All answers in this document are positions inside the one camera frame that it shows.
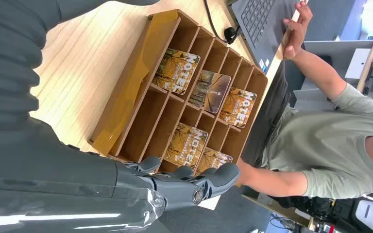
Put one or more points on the hotel key card autumn print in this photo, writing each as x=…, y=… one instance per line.
x=213, y=160
x=238, y=107
x=186, y=144
x=177, y=71

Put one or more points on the dark brown key card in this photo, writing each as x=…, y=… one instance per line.
x=209, y=91

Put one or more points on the person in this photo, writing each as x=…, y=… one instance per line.
x=328, y=138

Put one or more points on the wooden slotted card holder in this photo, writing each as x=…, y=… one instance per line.
x=141, y=128

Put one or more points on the grey laptop computer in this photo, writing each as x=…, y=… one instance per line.
x=260, y=29

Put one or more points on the grey office desk partition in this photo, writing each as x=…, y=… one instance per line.
x=331, y=51

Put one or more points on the black equipment pile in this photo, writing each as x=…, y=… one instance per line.
x=321, y=207

